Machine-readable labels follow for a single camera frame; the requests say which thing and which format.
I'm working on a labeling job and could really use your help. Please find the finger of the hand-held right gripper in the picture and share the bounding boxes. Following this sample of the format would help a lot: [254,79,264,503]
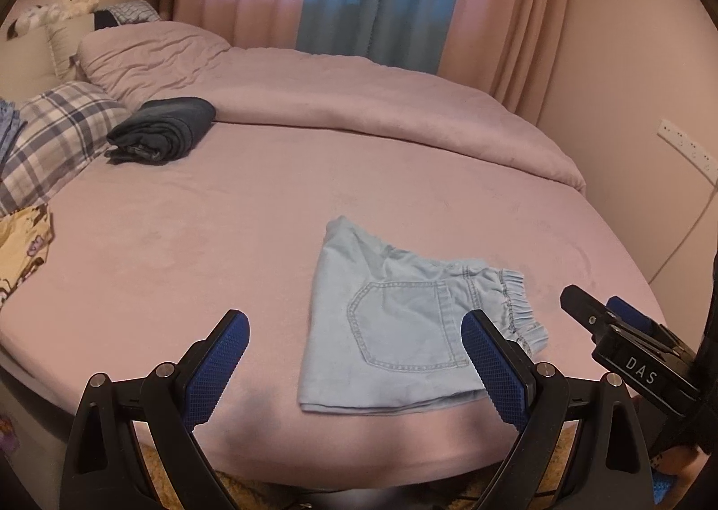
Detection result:
[561,286,702,411]
[606,295,688,356]

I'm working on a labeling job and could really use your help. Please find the dark folded pants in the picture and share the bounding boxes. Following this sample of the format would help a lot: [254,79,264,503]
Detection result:
[106,96,217,166]

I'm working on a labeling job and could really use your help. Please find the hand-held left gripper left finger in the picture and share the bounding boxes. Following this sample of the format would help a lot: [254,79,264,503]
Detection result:
[59,309,250,510]

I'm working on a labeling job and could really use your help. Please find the light blue denim pants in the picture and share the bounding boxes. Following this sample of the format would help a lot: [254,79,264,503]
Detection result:
[297,215,551,414]

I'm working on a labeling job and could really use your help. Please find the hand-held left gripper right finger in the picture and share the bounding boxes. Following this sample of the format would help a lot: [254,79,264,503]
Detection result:
[460,309,657,510]

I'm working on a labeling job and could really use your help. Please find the white power strip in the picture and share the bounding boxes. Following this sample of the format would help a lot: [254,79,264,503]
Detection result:
[657,118,718,180]

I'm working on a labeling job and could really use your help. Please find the plaid pillow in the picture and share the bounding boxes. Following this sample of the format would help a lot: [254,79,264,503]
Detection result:
[0,82,130,216]

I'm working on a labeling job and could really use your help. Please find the pink pillow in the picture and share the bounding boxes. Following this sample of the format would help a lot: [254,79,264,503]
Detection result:
[75,21,232,101]

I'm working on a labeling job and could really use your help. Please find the yellow printed cloth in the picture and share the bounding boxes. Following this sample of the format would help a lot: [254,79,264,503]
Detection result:
[0,207,55,309]

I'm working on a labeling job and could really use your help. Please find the cream pillow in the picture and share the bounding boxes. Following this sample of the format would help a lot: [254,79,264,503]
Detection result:
[0,19,93,107]

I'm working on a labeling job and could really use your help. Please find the white cable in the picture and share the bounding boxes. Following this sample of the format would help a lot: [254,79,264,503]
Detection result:
[645,196,713,286]

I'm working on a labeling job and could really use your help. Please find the small checkered pillow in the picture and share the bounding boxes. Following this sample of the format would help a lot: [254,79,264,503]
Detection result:
[94,1,161,30]

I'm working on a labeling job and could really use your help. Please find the blue striped cloth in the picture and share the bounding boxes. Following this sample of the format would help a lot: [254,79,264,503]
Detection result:
[0,99,26,163]

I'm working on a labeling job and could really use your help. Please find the pink duvet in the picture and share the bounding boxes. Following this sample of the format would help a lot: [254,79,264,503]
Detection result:
[207,44,587,199]

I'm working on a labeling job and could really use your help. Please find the white plush toy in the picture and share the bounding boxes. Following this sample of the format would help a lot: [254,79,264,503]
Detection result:
[11,0,99,31]

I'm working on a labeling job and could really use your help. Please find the bed with pink sheet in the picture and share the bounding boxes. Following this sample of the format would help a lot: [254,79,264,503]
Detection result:
[0,111,668,488]

